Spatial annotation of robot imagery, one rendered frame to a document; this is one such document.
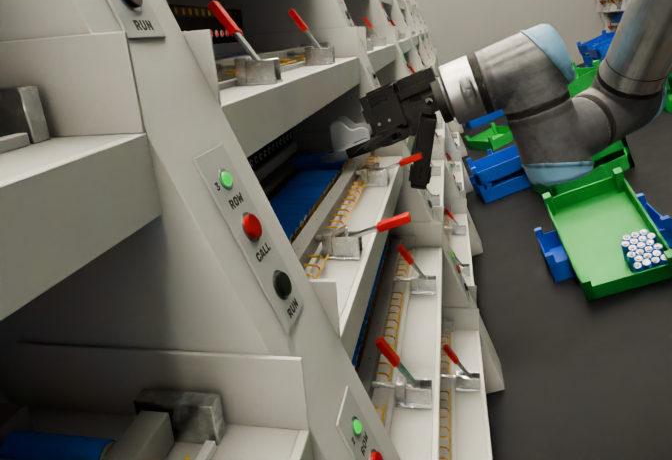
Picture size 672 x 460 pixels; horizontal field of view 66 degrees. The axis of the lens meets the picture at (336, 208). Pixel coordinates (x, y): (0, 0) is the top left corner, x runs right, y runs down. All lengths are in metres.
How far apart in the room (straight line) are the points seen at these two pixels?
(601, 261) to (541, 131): 0.71
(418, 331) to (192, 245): 0.51
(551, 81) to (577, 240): 0.77
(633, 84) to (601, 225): 0.72
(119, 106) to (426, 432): 0.45
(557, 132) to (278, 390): 0.56
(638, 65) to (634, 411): 0.58
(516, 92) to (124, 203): 0.59
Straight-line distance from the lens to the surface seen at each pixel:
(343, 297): 0.47
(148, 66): 0.32
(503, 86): 0.76
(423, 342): 0.73
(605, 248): 1.46
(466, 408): 0.92
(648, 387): 1.12
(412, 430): 0.60
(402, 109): 0.78
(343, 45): 0.96
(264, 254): 0.34
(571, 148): 0.78
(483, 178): 2.20
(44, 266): 0.23
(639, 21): 0.79
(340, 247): 0.54
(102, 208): 0.26
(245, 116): 0.41
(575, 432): 1.07
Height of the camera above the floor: 0.72
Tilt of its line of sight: 13 degrees down
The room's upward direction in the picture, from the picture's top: 26 degrees counter-clockwise
